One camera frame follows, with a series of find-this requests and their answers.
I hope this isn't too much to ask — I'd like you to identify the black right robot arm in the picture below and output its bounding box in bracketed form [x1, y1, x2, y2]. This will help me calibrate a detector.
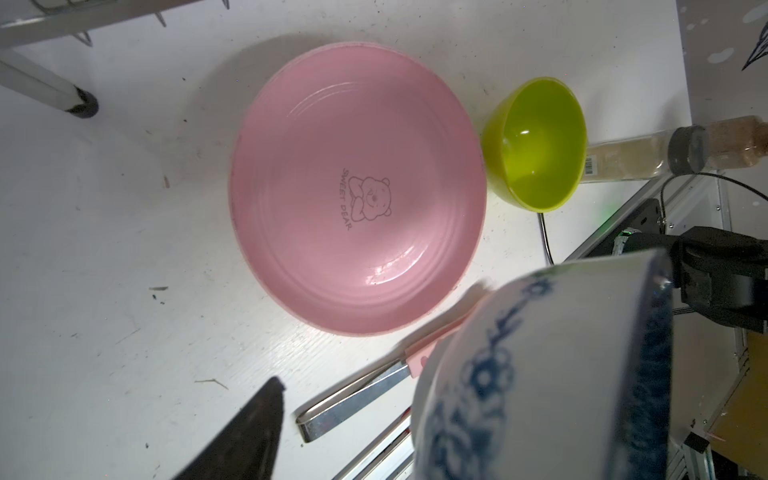
[612, 226, 767, 335]

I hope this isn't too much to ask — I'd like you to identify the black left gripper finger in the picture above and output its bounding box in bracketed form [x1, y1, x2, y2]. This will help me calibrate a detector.
[176, 377, 285, 480]

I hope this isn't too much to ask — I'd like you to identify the pink plate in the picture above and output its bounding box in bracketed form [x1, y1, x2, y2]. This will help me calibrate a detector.
[229, 42, 487, 336]

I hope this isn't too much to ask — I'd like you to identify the small black lid jar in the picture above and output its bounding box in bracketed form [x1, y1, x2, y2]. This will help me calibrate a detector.
[581, 116, 767, 183]

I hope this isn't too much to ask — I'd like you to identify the lime green bowl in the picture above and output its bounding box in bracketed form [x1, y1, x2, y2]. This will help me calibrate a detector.
[481, 77, 587, 213]

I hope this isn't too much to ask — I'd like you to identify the pink cat paw spatula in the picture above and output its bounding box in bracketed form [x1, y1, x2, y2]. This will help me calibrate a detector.
[295, 314, 467, 443]

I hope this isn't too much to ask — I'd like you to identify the blue white floral bowl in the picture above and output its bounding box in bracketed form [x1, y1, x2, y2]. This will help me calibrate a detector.
[412, 249, 673, 479]

